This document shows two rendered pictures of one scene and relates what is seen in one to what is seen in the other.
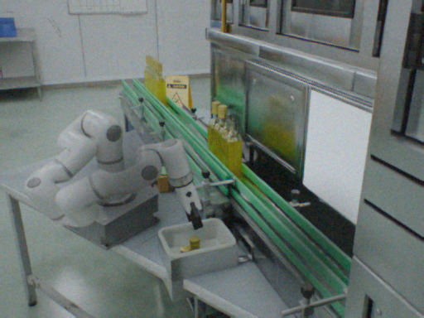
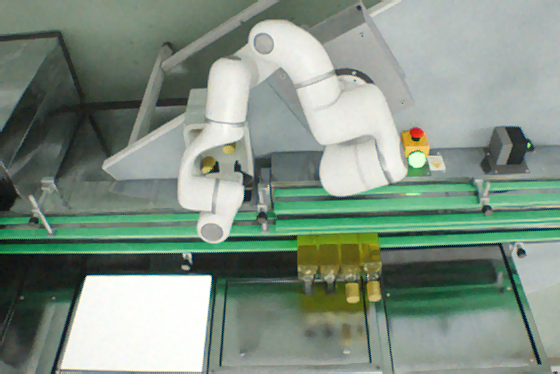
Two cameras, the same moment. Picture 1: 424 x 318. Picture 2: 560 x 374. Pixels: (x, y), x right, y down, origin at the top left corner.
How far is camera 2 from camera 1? 1.51 m
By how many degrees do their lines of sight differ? 62
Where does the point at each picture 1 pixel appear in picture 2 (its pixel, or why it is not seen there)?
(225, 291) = (162, 145)
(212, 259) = not seen: hidden behind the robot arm
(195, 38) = not seen: outside the picture
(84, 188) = (209, 108)
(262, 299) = (145, 166)
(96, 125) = (337, 168)
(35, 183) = (259, 46)
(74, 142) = (324, 122)
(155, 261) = not seen: hidden behind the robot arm
